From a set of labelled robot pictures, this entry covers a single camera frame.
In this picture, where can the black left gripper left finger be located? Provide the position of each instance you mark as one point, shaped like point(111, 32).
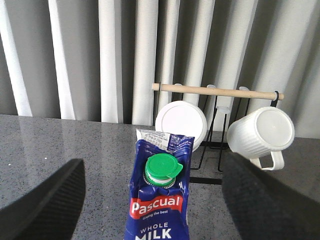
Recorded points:
point(51, 210)

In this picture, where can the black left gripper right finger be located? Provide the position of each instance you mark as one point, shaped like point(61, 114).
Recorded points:
point(263, 208)

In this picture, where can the blue white milk carton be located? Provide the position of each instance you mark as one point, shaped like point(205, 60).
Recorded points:
point(159, 187)

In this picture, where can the white ribbed mug on rack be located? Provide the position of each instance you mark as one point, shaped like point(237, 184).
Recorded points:
point(261, 136)

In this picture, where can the white smiley mug on rack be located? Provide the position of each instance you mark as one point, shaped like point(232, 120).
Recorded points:
point(182, 118)

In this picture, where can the grey pleated curtain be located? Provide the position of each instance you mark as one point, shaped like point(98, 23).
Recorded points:
point(96, 60)

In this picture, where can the black wire mug rack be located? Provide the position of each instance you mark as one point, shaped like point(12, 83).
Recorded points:
point(221, 145)

